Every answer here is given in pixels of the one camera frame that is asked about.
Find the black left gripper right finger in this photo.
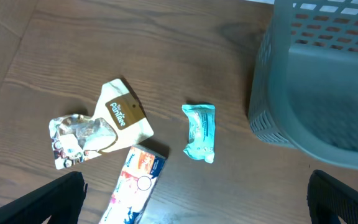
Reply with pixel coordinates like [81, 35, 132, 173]
[307, 170, 358, 224]

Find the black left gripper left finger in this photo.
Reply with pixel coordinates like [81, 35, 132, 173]
[0, 171, 88, 224]

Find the grey plastic mesh basket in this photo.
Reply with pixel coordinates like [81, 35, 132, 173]
[248, 0, 358, 170]

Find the teal wet wipes pack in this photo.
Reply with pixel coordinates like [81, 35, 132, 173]
[181, 104, 216, 164]

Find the blue Kleenex tissue multipack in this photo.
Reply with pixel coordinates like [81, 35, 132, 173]
[99, 145, 166, 224]

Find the beige brown snack pouch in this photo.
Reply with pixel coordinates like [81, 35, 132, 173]
[48, 78, 154, 170]

